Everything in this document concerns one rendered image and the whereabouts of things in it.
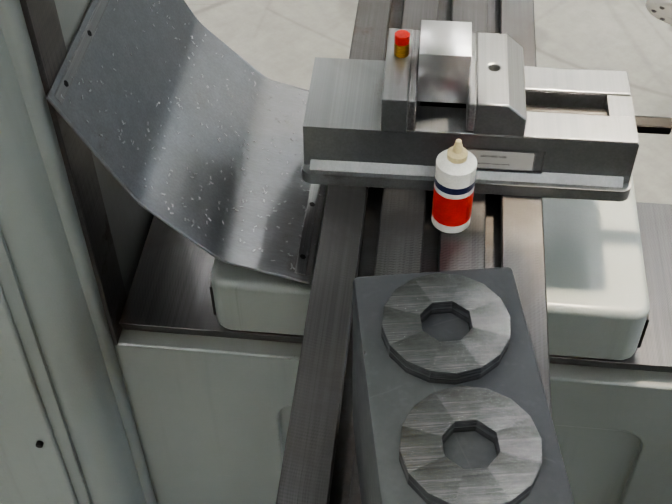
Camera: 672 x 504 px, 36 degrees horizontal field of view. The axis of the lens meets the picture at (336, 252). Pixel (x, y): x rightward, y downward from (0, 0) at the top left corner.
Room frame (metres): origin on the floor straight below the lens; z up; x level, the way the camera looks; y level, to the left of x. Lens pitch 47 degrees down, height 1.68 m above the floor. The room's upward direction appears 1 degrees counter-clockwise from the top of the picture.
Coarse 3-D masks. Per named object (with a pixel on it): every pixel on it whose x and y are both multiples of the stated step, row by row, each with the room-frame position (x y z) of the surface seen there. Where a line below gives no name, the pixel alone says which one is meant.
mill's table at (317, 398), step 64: (384, 0) 1.15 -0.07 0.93; (448, 0) 1.19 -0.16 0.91; (512, 0) 1.15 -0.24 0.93; (384, 192) 0.79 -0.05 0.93; (320, 256) 0.70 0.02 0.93; (384, 256) 0.70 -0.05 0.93; (448, 256) 0.70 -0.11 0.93; (512, 256) 0.69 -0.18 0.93; (320, 320) 0.62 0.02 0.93; (320, 384) 0.54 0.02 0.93; (320, 448) 0.47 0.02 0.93
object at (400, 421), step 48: (384, 288) 0.49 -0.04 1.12; (432, 288) 0.48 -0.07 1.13; (480, 288) 0.48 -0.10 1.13; (384, 336) 0.44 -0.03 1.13; (432, 336) 0.45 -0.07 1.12; (480, 336) 0.44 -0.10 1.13; (528, 336) 0.45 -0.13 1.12; (384, 384) 0.41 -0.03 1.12; (432, 384) 0.40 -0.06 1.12; (480, 384) 0.40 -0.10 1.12; (528, 384) 0.40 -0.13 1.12; (384, 432) 0.37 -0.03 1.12; (432, 432) 0.36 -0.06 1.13; (480, 432) 0.37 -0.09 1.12; (528, 432) 0.36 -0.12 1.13; (384, 480) 0.33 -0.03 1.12; (432, 480) 0.32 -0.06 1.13; (480, 480) 0.32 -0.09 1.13; (528, 480) 0.32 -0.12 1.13
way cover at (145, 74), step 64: (128, 0) 0.97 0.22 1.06; (64, 64) 0.81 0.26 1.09; (128, 64) 0.89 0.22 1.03; (192, 64) 0.99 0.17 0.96; (128, 128) 0.82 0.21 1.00; (192, 128) 0.89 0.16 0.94; (256, 128) 0.96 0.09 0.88; (128, 192) 0.75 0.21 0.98; (192, 192) 0.80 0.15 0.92; (256, 192) 0.85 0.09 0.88; (320, 192) 0.87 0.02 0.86; (256, 256) 0.75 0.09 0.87
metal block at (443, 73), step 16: (432, 32) 0.87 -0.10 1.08; (448, 32) 0.87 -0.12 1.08; (464, 32) 0.87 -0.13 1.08; (432, 48) 0.85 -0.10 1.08; (448, 48) 0.85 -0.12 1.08; (464, 48) 0.85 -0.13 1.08; (432, 64) 0.84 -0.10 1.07; (448, 64) 0.83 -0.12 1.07; (464, 64) 0.83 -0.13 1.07; (432, 80) 0.84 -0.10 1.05; (448, 80) 0.83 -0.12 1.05; (464, 80) 0.83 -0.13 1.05; (432, 96) 0.84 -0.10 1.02; (448, 96) 0.83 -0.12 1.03; (464, 96) 0.83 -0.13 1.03
